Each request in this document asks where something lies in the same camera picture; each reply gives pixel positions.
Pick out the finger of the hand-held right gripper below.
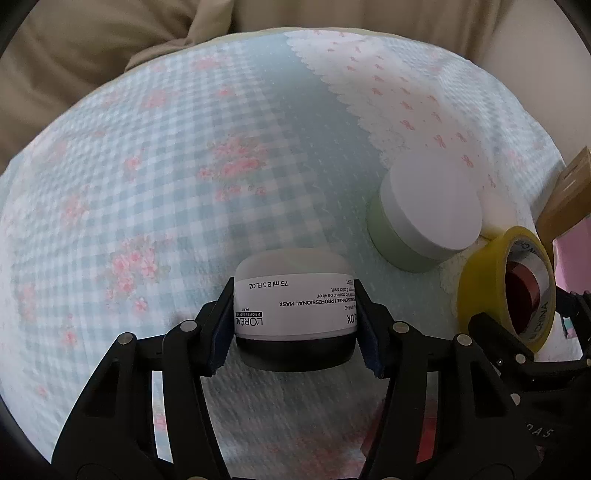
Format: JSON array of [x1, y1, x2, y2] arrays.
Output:
[[555, 286, 591, 365], [468, 313, 543, 376]]

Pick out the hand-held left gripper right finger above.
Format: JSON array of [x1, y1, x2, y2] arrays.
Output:
[[353, 278, 542, 480]]

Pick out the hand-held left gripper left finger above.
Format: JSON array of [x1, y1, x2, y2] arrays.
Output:
[[51, 276, 238, 480]]

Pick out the yellow tape roll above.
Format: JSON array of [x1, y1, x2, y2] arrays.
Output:
[[457, 226, 557, 356]]

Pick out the white jar with black lid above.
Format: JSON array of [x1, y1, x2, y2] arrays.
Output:
[[233, 248, 359, 371]]

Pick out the pink box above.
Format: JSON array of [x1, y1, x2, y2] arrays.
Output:
[[551, 225, 591, 363]]

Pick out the brown cardboard box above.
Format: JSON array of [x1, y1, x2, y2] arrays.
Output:
[[534, 146, 591, 252]]

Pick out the green jar with white lid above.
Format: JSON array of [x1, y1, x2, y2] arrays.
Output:
[[366, 161, 483, 274]]

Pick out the checkered floral blanket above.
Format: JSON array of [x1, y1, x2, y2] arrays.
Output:
[[0, 30, 575, 480]]

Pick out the white cloth with pink bows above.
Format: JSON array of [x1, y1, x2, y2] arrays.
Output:
[[284, 30, 525, 232]]

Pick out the beige sofa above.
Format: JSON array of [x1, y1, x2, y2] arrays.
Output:
[[0, 0, 591, 176]]

